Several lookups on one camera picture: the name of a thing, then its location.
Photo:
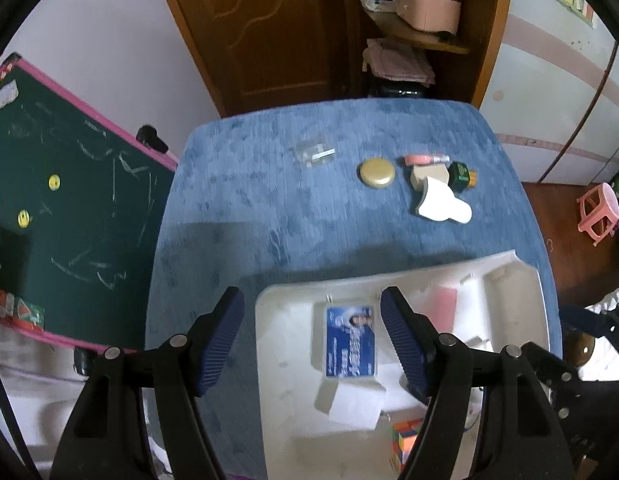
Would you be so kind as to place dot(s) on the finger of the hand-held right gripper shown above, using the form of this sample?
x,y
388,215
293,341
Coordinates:
x,y
584,320
554,367

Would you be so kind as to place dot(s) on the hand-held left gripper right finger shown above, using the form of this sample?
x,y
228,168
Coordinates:
x,y
403,342

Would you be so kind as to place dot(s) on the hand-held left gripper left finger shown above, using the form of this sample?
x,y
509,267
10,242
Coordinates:
x,y
222,342

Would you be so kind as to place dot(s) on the white plastic tray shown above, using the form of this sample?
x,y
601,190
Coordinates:
x,y
289,350

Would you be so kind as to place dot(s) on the white charger plug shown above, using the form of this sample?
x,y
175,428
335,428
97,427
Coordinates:
x,y
352,405

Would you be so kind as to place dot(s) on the colourful puzzle cube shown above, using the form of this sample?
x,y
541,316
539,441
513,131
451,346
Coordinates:
x,y
407,442

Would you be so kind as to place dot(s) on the pink plastic stool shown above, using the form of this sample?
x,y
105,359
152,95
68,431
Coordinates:
x,y
597,212

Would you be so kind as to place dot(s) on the black chalkboard foot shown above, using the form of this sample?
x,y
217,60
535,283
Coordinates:
x,y
83,361

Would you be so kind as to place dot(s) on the white spoon-shaped plastic piece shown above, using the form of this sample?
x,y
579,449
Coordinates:
x,y
442,205

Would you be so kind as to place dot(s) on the beige small box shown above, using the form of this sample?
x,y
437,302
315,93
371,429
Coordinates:
x,y
422,176

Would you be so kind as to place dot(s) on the gold round lid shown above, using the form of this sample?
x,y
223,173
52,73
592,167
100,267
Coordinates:
x,y
377,174

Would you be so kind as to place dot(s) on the green small bottle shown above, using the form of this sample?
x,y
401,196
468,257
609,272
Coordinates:
x,y
463,176

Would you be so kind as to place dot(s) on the pink tube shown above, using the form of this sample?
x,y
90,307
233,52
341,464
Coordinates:
x,y
425,160

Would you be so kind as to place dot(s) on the pink framed green chalkboard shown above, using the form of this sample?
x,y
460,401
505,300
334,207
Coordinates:
x,y
79,220

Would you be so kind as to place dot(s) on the clear plastic bag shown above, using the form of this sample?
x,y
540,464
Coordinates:
x,y
315,155

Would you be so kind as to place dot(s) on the black chalkboard knob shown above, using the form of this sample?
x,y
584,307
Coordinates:
x,y
152,138

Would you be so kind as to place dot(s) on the pale striped wardrobe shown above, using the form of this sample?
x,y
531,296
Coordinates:
x,y
549,90

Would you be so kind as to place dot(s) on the yellow round magnet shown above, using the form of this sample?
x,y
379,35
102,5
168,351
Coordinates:
x,y
53,181
23,217

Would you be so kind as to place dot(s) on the dark glossy container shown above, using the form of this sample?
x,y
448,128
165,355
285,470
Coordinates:
x,y
394,90

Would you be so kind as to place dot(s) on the pink folded cloth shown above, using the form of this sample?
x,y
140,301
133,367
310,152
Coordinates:
x,y
397,60

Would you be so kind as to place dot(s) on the brown wooden door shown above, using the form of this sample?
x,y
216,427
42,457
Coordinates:
x,y
269,35

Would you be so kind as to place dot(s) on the brown wooden corner shelf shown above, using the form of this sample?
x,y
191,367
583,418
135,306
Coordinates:
x,y
482,25

